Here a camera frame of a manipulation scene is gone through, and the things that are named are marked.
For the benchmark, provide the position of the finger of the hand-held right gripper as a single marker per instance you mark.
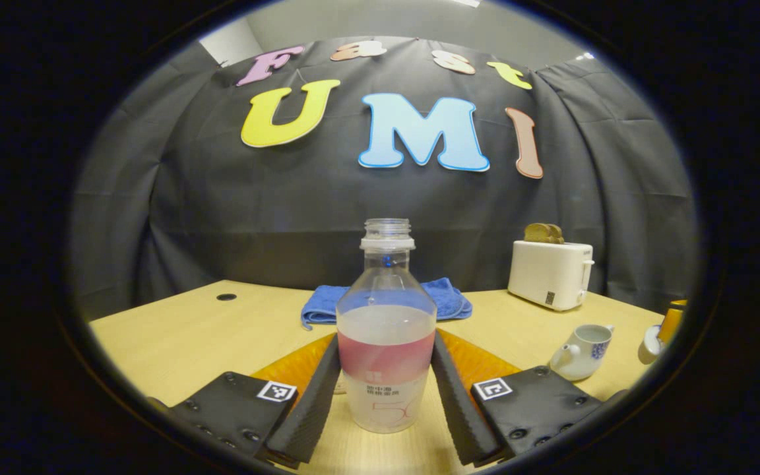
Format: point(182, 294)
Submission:
point(673, 323)

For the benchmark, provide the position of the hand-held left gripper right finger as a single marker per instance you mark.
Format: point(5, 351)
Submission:
point(462, 409)

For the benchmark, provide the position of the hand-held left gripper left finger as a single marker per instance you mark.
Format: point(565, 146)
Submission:
point(314, 409)

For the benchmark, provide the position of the clear water bottle pink label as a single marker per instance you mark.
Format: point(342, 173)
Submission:
point(386, 356)

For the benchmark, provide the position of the white blue-patterned teacup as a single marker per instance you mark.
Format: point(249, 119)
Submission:
point(574, 359)

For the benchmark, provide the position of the blue folded towel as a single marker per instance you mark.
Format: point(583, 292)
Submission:
point(320, 303)

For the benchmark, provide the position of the white toaster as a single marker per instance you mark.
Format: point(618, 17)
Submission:
point(545, 274)

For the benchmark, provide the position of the brown toast slice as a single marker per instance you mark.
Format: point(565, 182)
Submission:
point(536, 233)
point(557, 235)

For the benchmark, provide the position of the black backdrop cloth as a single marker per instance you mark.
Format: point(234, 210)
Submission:
point(221, 211)

